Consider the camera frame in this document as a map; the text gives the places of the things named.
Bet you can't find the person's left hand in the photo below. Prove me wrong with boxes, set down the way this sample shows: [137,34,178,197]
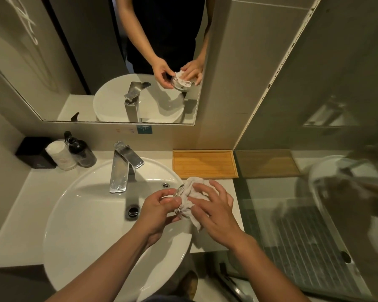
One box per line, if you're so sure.
[132,189,182,248]

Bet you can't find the person's right hand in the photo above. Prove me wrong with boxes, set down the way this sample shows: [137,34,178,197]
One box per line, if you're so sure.
[188,180,250,249]

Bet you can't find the clear drinking glass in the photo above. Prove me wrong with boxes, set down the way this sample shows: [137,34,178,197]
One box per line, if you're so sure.
[173,184,193,220]

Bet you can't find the white cloth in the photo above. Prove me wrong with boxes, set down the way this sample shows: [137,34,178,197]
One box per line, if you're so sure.
[176,177,209,232]

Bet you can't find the person's left forearm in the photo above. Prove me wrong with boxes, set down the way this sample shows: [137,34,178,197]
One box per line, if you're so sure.
[46,223,152,302]

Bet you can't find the person's right forearm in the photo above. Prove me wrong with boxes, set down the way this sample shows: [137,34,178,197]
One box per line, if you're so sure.
[228,233,311,302]

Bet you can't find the wooden tray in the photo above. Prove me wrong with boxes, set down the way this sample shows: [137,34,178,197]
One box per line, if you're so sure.
[172,150,239,180]

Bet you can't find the chrome sink drain stopper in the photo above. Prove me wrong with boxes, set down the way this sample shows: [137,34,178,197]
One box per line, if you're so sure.
[126,204,141,221]

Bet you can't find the brown shoe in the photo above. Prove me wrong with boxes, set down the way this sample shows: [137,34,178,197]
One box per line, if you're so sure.
[176,270,198,301]

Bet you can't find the chrome faucet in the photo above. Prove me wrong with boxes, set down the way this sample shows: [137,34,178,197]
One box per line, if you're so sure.
[109,141,145,194]

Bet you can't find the white round sink basin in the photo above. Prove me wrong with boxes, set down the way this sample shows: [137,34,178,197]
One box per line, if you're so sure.
[42,157,193,302]

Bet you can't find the grey shower floor grate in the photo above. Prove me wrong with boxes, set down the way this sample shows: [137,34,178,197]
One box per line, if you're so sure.
[243,198,364,297]

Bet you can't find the dark pump soap bottle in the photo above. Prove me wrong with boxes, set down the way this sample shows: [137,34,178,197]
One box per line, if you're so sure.
[64,131,97,168]

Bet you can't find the white paper-wrapped cup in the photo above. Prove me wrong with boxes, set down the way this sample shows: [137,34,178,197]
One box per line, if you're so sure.
[45,140,77,171]

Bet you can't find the glass shower partition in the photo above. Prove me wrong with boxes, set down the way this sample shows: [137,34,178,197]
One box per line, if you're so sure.
[233,0,378,302]

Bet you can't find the black tissue box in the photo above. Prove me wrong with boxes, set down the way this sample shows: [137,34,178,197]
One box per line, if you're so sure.
[15,137,57,169]

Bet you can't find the metal shower door rail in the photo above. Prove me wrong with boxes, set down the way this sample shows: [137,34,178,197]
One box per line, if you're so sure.
[214,263,251,302]

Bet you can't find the wall mirror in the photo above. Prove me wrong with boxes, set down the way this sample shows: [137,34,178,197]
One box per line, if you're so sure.
[0,0,216,125]

